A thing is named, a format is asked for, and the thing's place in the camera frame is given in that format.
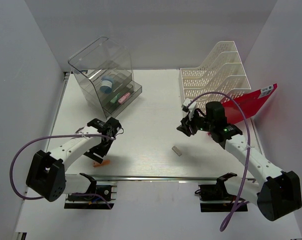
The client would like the purple cable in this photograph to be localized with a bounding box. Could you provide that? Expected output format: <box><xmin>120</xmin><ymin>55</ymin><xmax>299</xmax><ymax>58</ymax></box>
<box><xmin>10</xmin><ymin>127</ymin><xmax>124</xmax><ymax>210</ymax></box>
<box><xmin>188</xmin><ymin>91</ymin><xmax>252</xmax><ymax>233</ymax></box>

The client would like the pink highlighter pen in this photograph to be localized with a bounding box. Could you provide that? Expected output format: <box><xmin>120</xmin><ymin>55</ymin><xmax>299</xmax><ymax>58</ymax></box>
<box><xmin>118</xmin><ymin>92</ymin><xmax>131</xmax><ymax>104</ymax></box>

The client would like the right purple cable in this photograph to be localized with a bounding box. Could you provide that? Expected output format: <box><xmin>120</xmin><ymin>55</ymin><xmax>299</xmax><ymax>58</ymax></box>
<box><xmin>188</xmin><ymin>91</ymin><xmax>252</xmax><ymax>233</ymax></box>

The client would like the green highlighter pen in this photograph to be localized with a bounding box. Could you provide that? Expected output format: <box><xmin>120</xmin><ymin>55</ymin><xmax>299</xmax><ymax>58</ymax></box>
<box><xmin>110</xmin><ymin>94</ymin><xmax>120</xmax><ymax>104</ymax></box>

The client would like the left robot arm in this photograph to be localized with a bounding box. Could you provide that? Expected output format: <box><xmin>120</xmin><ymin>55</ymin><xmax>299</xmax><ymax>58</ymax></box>
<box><xmin>26</xmin><ymin>117</ymin><xmax>122</xmax><ymax>202</ymax></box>

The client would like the blue white small jar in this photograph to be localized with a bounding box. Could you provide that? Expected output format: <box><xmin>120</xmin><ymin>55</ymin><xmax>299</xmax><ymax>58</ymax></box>
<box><xmin>99</xmin><ymin>75</ymin><xmax>114</xmax><ymax>94</ymax></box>

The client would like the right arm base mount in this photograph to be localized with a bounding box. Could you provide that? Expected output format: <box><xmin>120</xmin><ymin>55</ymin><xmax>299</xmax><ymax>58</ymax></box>
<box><xmin>194</xmin><ymin>172</ymin><xmax>237</xmax><ymax>213</ymax></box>

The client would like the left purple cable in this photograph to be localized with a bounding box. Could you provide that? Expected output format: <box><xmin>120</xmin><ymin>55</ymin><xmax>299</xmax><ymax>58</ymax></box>
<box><xmin>10</xmin><ymin>127</ymin><xmax>124</xmax><ymax>210</ymax></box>

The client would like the orange highlighter pen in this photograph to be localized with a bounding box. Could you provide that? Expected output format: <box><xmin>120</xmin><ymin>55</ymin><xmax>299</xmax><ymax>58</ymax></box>
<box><xmin>92</xmin><ymin>159</ymin><xmax>110</xmax><ymax>168</ymax></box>

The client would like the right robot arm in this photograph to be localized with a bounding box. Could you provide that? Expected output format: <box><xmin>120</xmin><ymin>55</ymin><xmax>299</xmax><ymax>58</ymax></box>
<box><xmin>177</xmin><ymin>99</ymin><xmax>302</xmax><ymax>221</ymax></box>

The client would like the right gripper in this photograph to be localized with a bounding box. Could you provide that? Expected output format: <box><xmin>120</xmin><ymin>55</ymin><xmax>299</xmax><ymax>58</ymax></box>
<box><xmin>177</xmin><ymin>108</ymin><xmax>214</xmax><ymax>137</ymax></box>

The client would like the clear acrylic drawer organizer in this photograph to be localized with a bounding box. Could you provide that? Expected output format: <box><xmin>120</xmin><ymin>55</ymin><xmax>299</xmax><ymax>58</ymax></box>
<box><xmin>68</xmin><ymin>37</ymin><xmax>142</xmax><ymax>120</ymax></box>

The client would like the beige eraser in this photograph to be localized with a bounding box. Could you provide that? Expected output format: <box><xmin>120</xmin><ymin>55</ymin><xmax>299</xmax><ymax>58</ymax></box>
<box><xmin>172</xmin><ymin>145</ymin><xmax>182</xmax><ymax>157</ymax></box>

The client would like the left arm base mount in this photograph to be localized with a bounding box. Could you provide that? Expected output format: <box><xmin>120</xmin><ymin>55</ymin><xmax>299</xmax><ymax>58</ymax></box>
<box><xmin>63</xmin><ymin>173</ymin><xmax>117</xmax><ymax>210</ymax></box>

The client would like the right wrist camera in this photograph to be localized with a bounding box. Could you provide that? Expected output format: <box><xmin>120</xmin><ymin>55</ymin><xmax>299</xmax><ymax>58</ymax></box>
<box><xmin>182</xmin><ymin>98</ymin><xmax>197</xmax><ymax>121</ymax></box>

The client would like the cream plastic file rack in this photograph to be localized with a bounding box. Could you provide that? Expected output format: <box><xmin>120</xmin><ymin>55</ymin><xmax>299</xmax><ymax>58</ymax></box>
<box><xmin>179</xmin><ymin>41</ymin><xmax>251</xmax><ymax>103</ymax></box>

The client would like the red plastic folder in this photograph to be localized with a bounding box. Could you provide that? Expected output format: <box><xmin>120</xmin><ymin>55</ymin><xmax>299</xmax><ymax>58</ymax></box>
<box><xmin>221</xmin><ymin>83</ymin><xmax>278</xmax><ymax>125</ymax></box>

